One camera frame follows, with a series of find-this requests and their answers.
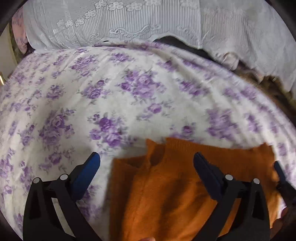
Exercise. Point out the orange knit cardigan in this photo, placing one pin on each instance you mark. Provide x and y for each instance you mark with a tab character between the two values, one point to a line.
166	197

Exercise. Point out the folded brown woven mat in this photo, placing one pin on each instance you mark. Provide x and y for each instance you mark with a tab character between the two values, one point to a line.
272	85

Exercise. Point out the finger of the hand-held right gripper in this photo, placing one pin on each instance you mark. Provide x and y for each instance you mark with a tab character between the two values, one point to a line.
279	171

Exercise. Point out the purple floral bedsheet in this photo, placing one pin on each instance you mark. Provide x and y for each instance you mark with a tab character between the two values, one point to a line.
104	92

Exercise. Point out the person's left hand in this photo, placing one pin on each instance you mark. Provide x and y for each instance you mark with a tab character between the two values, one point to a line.
146	239

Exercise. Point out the white lace cover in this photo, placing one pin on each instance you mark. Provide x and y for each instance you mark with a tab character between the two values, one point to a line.
138	18

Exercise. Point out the person's right hand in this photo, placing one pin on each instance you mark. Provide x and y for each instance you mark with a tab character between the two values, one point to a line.
284	212

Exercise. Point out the pink floral cloth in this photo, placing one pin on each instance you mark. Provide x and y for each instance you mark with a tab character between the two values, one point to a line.
19	30

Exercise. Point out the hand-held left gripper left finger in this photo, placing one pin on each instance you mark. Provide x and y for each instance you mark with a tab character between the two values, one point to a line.
86	172

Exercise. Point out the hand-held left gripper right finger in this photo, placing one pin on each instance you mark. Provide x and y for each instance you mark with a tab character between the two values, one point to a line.
207	173

